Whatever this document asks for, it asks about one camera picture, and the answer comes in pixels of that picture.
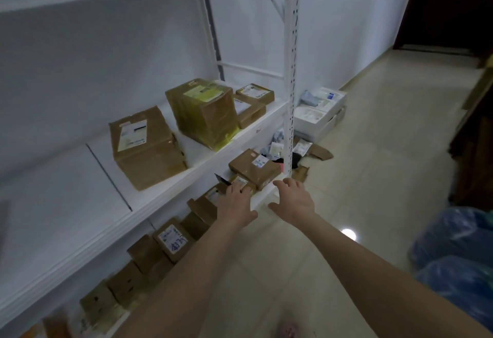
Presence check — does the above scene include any blue plastic bag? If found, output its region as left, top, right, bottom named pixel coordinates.
left=408, top=207, right=493, bottom=270
left=415, top=256, right=493, bottom=332

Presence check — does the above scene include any person's left forearm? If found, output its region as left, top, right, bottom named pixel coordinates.
left=114, top=218, right=255, bottom=338

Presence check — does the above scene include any row of cardboard boxes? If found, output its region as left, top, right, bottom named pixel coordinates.
left=40, top=185, right=232, bottom=338

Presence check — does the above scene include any black bag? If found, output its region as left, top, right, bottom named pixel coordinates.
left=272, top=155, right=306, bottom=170

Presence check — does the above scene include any torn cardboard piece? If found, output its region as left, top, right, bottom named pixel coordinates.
left=291, top=164, right=310, bottom=183
left=307, top=143, right=334, bottom=161

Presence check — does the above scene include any small labelled cardboard parcel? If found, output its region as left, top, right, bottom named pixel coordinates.
left=230, top=174, right=257, bottom=196

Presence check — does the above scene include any person's right hand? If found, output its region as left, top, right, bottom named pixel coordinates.
left=268, top=178, right=319, bottom=229

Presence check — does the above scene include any flat small cardboard box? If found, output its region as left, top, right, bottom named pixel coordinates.
left=235, top=83, right=275, bottom=106

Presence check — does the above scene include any yellow taped cardboard box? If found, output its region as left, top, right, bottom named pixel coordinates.
left=165, top=78, right=240, bottom=152

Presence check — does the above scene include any person's right forearm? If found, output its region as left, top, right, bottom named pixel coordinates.
left=293, top=212, right=493, bottom=338

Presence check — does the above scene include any pale blue plastic pouch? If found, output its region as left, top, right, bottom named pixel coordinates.
left=300, top=90, right=325, bottom=108

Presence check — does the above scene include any white metal shelving rack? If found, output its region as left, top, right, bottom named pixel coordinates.
left=0, top=0, right=302, bottom=338

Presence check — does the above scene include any dark wooden furniture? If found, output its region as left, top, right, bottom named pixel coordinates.
left=448, top=52, right=493, bottom=211

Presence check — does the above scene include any taped white label cardboard box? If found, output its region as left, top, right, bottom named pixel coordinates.
left=228, top=148, right=282, bottom=191

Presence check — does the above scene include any medium brown cardboard box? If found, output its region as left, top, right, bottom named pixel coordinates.
left=232, top=95, right=267, bottom=130

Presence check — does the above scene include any large labelled cardboard box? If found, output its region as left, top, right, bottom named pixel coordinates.
left=109, top=106, right=188, bottom=191

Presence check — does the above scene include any person's left hand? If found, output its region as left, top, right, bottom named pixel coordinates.
left=217, top=184, right=259, bottom=230

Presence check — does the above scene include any stack of white boxes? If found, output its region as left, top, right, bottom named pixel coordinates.
left=294, top=87, right=347, bottom=143

